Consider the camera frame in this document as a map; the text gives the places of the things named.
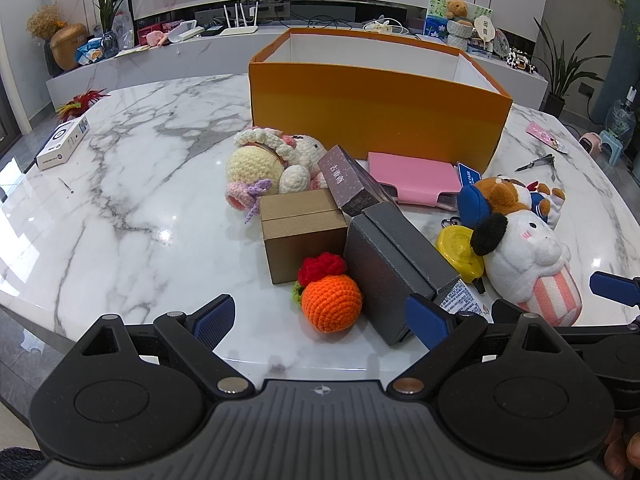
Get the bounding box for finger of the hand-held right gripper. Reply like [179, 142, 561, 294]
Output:
[491, 299, 640, 348]
[589, 270, 640, 307]

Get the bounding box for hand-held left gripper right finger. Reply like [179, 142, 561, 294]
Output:
[385, 293, 585, 397]

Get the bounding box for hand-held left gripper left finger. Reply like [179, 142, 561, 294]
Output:
[67, 294, 254, 397]

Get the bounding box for white labelled bottle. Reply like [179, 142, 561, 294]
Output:
[437, 280, 491, 318]

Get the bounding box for white plush toy black ears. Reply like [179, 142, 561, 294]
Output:
[470, 210, 583, 327]

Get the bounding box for grey box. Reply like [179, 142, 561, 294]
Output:
[343, 203, 462, 347]

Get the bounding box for yellow tape measure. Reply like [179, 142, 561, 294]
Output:
[435, 225, 486, 283]

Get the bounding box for orange crochet fruit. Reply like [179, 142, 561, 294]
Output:
[292, 252, 363, 333]

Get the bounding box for brown plush dog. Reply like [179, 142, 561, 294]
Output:
[456, 162, 567, 233]

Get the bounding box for brown cardboard box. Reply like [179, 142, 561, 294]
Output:
[258, 188, 349, 286]

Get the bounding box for pink wallet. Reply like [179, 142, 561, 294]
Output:
[367, 151, 463, 211]

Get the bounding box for cream crochet bunny doll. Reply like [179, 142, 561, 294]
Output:
[225, 127, 331, 225]

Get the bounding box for purple printed box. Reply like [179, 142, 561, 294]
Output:
[317, 144, 401, 211]

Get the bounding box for orange cardboard box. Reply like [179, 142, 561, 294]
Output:
[248, 27, 514, 173]

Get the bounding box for person's right hand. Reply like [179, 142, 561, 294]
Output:
[602, 412, 640, 480]

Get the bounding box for blue plastic stool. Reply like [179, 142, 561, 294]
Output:
[599, 130, 630, 167]

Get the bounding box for clear water bottle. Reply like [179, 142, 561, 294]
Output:
[605, 87, 637, 143]

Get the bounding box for pink card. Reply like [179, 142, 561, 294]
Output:
[526, 121, 570, 155]

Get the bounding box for white product box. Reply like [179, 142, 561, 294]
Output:
[36, 115, 91, 171]

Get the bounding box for long-leaf potted plant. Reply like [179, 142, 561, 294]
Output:
[532, 17, 613, 106]

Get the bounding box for dark cloth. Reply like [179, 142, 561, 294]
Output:
[0, 444, 48, 480]

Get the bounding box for cow figurines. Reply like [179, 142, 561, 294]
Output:
[505, 47, 538, 73]

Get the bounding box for red feather duster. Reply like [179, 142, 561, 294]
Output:
[55, 89, 111, 121]

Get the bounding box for white marble cabinet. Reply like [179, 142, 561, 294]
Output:
[46, 0, 548, 111]

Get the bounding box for round paper fan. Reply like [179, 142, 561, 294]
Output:
[472, 15, 498, 43]

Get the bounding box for white plastic tray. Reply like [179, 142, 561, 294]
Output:
[167, 19, 206, 43]

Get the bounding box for white router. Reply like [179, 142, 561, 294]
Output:
[220, 1, 261, 37]

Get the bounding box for blue snack packet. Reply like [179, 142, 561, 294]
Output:
[76, 35, 108, 65]

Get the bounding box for white power strip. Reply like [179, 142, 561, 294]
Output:
[362, 17, 408, 36]

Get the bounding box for red storage basket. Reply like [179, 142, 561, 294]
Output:
[137, 20, 186, 36]

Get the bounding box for brown teddy bear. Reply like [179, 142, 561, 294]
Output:
[445, 0, 473, 26]

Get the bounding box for grey plastic bag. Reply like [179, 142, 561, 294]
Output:
[111, 10, 136, 51]

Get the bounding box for gold vase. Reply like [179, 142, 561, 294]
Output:
[49, 22, 89, 71]

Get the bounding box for green leafy plant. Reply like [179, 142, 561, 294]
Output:
[92, 0, 146, 36]

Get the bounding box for dried flowers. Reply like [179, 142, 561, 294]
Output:
[26, 4, 66, 40]

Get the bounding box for black cables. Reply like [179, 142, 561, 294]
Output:
[295, 12, 366, 28]

